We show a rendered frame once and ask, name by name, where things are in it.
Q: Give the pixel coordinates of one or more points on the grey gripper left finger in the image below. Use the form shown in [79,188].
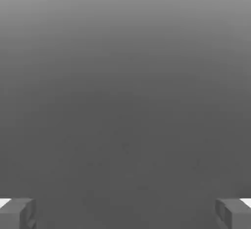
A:
[15,213]

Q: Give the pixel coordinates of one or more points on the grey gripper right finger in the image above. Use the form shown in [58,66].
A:
[235,214]

